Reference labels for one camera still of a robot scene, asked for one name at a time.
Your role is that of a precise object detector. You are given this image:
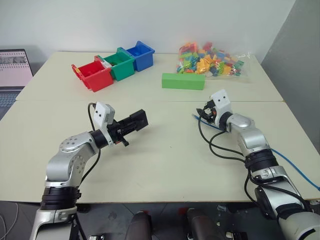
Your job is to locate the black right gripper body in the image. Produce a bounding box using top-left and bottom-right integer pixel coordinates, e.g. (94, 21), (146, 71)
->
(202, 99), (218, 125)

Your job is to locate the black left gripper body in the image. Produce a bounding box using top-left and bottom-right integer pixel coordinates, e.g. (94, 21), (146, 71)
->
(107, 119), (130, 148)

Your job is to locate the blue Ethernet cable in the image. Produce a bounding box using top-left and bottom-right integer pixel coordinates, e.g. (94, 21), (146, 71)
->
(191, 113), (320, 193)

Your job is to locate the green rectangular block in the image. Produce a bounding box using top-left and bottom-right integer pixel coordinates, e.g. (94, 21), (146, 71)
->
(161, 72), (206, 91)

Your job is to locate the clear bag of colourful bricks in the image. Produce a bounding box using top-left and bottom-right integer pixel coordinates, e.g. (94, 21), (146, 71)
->
(175, 39), (252, 82)

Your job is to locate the green plastic bin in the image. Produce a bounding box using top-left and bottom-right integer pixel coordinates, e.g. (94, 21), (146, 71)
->
(94, 46), (136, 82)

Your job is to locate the red plastic bin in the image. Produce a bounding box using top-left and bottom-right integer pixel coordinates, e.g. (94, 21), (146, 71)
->
(71, 60), (115, 94)

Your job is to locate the blue plastic bin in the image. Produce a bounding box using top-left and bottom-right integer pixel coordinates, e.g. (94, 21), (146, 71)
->
(125, 40), (155, 73)

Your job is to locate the dark rounded shape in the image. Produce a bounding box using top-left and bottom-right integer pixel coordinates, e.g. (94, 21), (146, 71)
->
(130, 211), (153, 240)
(186, 208), (226, 240)

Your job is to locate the grey laptop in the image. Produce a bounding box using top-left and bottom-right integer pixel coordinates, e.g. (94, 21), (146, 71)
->
(0, 48), (34, 121)

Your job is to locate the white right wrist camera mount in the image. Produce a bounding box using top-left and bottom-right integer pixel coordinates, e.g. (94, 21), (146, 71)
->
(209, 88), (232, 126)

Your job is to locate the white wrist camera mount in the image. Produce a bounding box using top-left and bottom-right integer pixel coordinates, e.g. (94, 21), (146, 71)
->
(94, 101), (116, 147)
(209, 88), (232, 126)

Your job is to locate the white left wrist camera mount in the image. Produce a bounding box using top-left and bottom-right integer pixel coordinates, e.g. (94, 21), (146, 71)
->
(94, 101), (116, 147)

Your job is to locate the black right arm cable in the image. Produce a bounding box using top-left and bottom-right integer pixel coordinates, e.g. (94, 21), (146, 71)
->
(197, 118), (258, 204)

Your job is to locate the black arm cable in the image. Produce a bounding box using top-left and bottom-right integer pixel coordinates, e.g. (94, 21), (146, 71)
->
(74, 101), (102, 191)
(197, 118), (258, 204)

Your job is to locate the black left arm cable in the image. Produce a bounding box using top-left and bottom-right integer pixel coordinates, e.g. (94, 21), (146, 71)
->
(74, 101), (102, 191)

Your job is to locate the thin white cable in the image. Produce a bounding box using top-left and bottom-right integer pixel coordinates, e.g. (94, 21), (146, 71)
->
(0, 201), (20, 237)

